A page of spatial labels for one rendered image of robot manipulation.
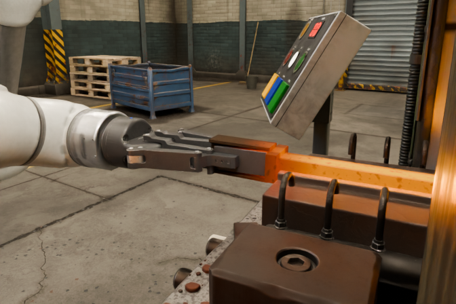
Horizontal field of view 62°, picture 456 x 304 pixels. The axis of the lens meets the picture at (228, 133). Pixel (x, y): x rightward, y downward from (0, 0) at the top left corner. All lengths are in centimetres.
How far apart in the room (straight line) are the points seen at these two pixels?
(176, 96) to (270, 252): 537
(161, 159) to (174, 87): 517
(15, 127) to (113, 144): 12
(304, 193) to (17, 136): 37
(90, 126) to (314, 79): 49
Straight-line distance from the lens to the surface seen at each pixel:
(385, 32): 850
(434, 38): 60
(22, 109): 57
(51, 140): 59
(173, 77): 561
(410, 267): 37
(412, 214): 39
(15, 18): 113
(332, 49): 85
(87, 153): 57
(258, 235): 35
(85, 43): 902
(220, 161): 46
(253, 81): 830
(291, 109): 85
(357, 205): 39
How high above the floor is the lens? 115
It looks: 15 degrees down
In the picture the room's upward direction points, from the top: straight up
